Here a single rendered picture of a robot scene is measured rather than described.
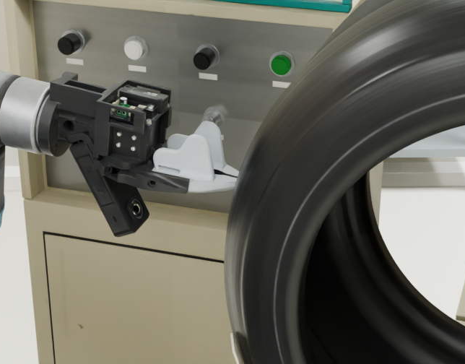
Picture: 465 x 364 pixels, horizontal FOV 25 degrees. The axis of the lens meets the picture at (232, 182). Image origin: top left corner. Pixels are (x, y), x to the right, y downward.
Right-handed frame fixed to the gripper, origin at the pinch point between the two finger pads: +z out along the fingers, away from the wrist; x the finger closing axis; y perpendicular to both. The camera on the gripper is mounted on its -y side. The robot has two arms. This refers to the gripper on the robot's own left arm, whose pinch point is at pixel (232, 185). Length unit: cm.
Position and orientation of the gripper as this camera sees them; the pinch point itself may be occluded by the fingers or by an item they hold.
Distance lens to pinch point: 105.8
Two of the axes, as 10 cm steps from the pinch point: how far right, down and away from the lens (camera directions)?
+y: 1.2, -8.8, -4.6
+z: 9.4, 2.4, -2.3
